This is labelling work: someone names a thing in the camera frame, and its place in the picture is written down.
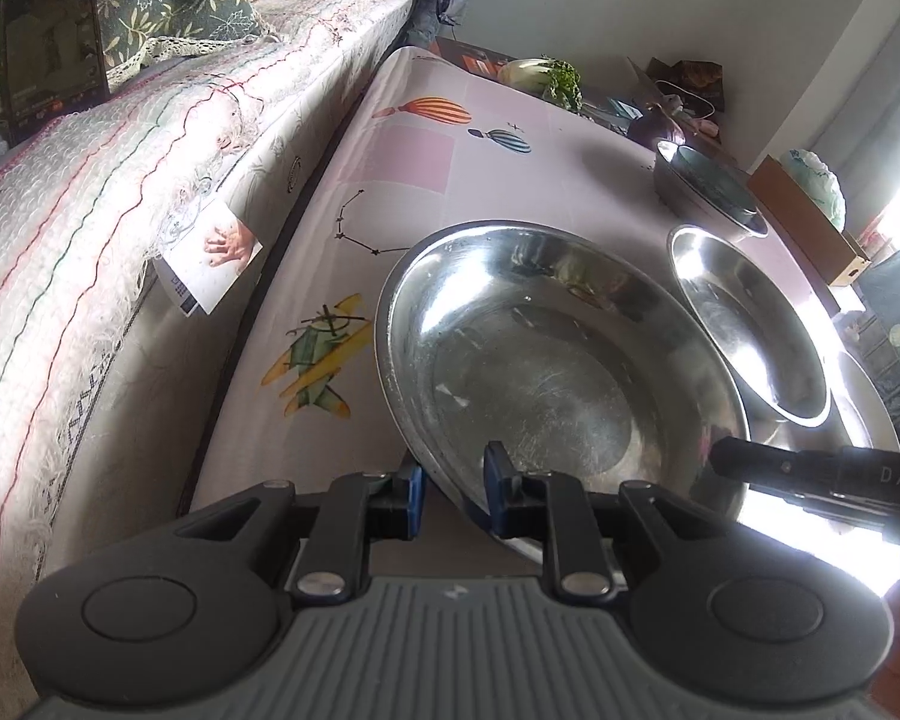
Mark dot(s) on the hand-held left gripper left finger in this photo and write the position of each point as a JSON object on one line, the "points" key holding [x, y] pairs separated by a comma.
{"points": [[414, 499]]}

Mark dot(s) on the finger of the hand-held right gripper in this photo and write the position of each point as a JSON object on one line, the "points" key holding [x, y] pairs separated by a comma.
{"points": [[772, 472]]}

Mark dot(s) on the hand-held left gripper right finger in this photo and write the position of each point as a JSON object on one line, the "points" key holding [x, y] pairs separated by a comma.
{"points": [[496, 484]]}

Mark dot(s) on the white plate with calligraphy print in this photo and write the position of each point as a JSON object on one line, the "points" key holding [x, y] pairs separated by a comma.
{"points": [[866, 405]]}

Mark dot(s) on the shallow steel plate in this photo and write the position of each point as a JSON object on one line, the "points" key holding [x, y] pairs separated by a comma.
{"points": [[540, 360], [750, 315]]}

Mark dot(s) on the deep steel bowl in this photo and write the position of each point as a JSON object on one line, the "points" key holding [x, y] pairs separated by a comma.
{"points": [[669, 187]]}

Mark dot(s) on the open cardboard box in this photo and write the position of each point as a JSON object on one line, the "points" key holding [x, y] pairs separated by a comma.
{"points": [[847, 262]]}

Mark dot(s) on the pale green plastic bag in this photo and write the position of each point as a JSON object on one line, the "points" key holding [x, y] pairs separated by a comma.
{"points": [[817, 184]]}

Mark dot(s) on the printed photo card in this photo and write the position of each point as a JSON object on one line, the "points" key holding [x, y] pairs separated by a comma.
{"points": [[210, 262]]}

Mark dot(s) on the pink printed tablecloth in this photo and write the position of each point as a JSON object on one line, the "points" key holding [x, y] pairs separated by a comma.
{"points": [[420, 165]]}

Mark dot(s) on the dark red plastic bag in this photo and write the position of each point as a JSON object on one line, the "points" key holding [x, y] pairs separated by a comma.
{"points": [[656, 127]]}

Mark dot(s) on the brown paper bag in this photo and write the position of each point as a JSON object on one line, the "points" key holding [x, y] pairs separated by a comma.
{"points": [[697, 79]]}

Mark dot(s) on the leafy green vegetable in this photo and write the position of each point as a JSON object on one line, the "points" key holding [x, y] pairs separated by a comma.
{"points": [[540, 79]]}

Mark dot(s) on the green leaf-print pillow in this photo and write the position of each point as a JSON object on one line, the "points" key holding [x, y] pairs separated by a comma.
{"points": [[165, 0]]}

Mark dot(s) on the black smartphone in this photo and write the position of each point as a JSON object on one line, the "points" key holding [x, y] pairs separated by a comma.
{"points": [[52, 45]]}

